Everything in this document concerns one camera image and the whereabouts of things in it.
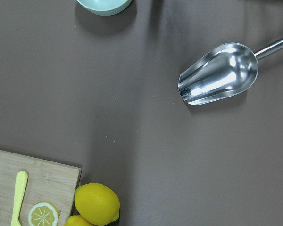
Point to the steel metal scoop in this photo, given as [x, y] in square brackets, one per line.
[226, 71]

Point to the whole yellow lemon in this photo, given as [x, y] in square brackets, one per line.
[77, 220]
[97, 203]

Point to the mint green bowl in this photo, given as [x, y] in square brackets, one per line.
[105, 7]

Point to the bamboo cutting board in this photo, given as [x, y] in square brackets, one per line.
[48, 181]

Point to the yellow plastic knife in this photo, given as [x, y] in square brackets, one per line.
[19, 192]

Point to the lemon slice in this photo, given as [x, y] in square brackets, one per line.
[43, 214]

